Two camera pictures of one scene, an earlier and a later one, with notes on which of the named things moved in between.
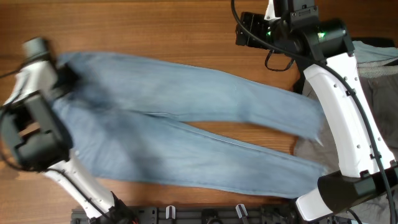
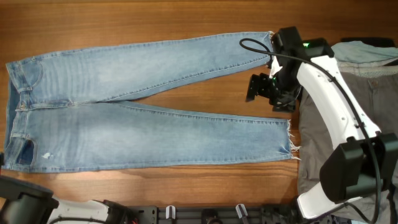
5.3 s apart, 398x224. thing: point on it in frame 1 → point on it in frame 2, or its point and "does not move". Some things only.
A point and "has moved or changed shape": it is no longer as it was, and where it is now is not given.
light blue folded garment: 364,53 does not move
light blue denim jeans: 118,111 has moved or changed shape
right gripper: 254,22 → 259,86
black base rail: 193,214 does not move
